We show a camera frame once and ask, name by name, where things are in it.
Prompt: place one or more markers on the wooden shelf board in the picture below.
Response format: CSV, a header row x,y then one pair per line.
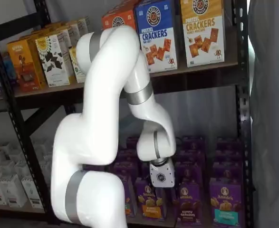
x,y
58,90
141,223
15,210

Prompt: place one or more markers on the orange cheddar pretzel crackers box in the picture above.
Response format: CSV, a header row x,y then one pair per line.
x,y
115,20
122,7

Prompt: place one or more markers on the orange cookie box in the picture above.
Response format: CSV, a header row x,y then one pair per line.
x,y
41,32
22,66

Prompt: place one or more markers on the purple Annie's chocolate grahams box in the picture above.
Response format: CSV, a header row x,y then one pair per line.
x,y
191,156
189,173
189,206
192,142

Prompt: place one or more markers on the blue pretzel crackers box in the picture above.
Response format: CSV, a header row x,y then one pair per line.
x,y
158,23

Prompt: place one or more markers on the white Sweet Thins box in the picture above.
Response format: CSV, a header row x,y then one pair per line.
x,y
68,38
83,26
51,61

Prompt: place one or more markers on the purple Annie's box yellow label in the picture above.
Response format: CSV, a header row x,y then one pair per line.
x,y
148,206
144,169

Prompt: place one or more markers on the yellow pretzel crackers box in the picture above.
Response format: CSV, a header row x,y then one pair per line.
x,y
201,35

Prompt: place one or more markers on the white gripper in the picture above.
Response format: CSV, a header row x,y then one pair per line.
x,y
161,177

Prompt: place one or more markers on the Simple Mills bar box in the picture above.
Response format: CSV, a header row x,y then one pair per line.
x,y
75,66

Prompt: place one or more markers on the purple Annie's box teal label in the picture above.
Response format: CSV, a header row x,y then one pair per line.
x,y
227,171
228,156
227,204
228,143

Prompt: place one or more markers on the purple Annie's hidden veggies box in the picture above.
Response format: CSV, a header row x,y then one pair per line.
x,y
126,169
127,155
131,204
132,142

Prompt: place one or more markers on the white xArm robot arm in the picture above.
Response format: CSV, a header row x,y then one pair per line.
x,y
94,118

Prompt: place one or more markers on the pale backdrop sheet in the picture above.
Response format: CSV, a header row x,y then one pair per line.
x,y
272,118

